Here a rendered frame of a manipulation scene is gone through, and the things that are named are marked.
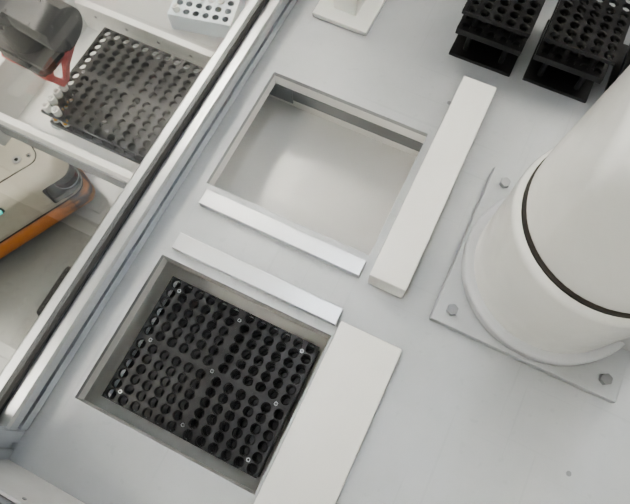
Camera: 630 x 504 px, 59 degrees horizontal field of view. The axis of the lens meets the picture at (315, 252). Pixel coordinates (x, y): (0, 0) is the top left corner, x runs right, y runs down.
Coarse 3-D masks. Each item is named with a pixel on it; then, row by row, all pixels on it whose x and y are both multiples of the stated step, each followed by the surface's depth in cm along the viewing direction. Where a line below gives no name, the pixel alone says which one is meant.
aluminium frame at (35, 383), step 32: (288, 0) 82; (256, 32) 78; (224, 64) 76; (256, 64) 81; (224, 96) 76; (192, 128) 73; (160, 160) 71; (192, 160) 75; (160, 192) 70; (128, 224) 69; (128, 256) 70; (96, 288) 66; (64, 320) 65; (64, 352) 65; (32, 384) 62; (0, 416) 61; (32, 416) 64; (0, 448) 62
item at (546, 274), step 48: (624, 96) 40; (576, 144) 45; (624, 144) 38; (528, 192) 53; (576, 192) 42; (624, 192) 39; (480, 240) 67; (528, 240) 52; (576, 240) 45; (624, 240) 42; (480, 288) 66; (528, 288) 55; (576, 288) 49; (624, 288) 46; (480, 336) 67; (528, 336) 62; (576, 336) 56; (624, 336) 55; (576, 384) 65
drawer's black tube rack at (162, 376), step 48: (192, 288) 75; (144, 336) 73; (192, 336) 76; (240, 336) 76; (288, 336) 76; (144, 384) 74; (192, 384) 74; (240, 384) 71; (288, 384) 71; (192, 432) 69; (240, 432) 72
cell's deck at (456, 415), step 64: (448, 0) 86; (320, 64) 82; (384, 64) 82; (448, 64) 82; (512, 128) 78; (192, 192) 75; (256, 256) 72; (448, 256) 72; (128, 320) 71; (320, 320) 69; (384, 320) 69; (64, 384) 67; (448, 384) 66; (512, 384) 66; (64, 448) 64; (128, 448) 64; (384, 448) 64; (448, 448) 64; (512, 448) 64; (576, 448) 64
